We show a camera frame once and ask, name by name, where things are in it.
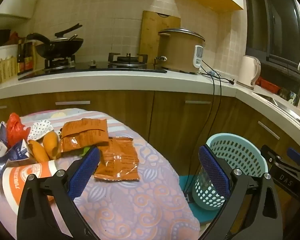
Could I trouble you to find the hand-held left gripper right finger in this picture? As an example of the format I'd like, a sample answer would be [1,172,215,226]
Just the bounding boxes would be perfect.
[199,144,283,240]

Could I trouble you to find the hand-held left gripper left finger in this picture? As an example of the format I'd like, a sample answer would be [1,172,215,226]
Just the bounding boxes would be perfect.
[16,146,108,240]

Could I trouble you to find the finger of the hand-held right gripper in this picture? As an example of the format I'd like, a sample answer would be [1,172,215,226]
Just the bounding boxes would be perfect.
[287,147,300,167]
[260,144,300,174]

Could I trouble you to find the teal perforated plastic basket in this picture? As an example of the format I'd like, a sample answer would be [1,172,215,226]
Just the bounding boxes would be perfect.
[192,133,268,210]

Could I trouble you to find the orange foil packet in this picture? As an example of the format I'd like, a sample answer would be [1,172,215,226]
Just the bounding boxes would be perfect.
[94,136,140,182]
[59,117,109,153]

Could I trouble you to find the yellow banana piece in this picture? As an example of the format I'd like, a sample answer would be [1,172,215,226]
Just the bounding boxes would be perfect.
[28,139,50,163]
[43,132,62,160]

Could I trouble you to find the steel kitchen sink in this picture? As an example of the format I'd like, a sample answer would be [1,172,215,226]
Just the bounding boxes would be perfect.
[252,91,300,128]

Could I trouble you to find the small cups beside sink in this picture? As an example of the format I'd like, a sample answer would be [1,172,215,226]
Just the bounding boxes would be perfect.
[280,87,298,105]

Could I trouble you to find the white polka-dot wrapper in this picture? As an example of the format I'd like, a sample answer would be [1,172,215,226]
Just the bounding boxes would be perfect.
[27,119,54,140]

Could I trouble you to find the wooden base cabinets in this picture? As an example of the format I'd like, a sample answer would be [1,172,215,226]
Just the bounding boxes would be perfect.
[0,90,300,180]

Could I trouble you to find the pink patterned table cloth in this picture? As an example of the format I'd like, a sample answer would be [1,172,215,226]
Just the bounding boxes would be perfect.
[0,108,200,240]

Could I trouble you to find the orange white paper cup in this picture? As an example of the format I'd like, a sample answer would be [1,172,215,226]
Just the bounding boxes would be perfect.
[2,160,59,215]

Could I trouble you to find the red plastic container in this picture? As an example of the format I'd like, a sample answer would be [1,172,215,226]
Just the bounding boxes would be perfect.
[255,76,281,93]

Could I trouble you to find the crushed blue white carton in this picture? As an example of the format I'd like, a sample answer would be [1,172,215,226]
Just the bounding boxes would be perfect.
[0,139,33,184]

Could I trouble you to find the red plastic bag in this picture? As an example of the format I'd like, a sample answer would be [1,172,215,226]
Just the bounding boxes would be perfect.
[6,112,30,148]

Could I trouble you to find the white electric kettle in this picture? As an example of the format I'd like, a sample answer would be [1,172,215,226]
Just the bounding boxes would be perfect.
[236,55,262,90]

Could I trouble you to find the black glass gas stove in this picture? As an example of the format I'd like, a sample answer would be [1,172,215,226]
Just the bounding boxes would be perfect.
[18,52,168,81]

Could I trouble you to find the white plug-in power meter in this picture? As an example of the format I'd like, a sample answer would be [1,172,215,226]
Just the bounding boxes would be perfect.
[193,45,205,68]

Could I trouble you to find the black burner grate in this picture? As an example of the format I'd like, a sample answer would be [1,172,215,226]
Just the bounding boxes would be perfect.
[108,52,148,67]

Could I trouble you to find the black wok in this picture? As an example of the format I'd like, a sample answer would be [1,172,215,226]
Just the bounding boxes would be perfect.
[26,33,84,61]

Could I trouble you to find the dark sauce bottle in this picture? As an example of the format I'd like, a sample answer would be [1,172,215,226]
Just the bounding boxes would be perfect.
[17,40,25,74]
[24,41,34,70]

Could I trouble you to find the brown rice cooker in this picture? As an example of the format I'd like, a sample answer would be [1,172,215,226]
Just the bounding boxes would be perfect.
[155,28,206,74]

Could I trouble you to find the dark window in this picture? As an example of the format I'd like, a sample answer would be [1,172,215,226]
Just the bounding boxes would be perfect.
[244,0,300,70]

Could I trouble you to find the black wok lid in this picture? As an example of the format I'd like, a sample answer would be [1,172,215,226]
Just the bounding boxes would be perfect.
[55,24,83,43]

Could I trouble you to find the white plastic container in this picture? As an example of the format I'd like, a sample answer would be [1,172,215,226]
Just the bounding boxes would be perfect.
[0,44,19,88]

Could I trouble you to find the wooden cutting board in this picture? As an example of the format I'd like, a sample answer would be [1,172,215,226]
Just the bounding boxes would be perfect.
[139,10,181,55]

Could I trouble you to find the black power cable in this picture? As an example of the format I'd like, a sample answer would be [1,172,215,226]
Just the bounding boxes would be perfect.
[200,66,234,140]
[185,65,215,198]

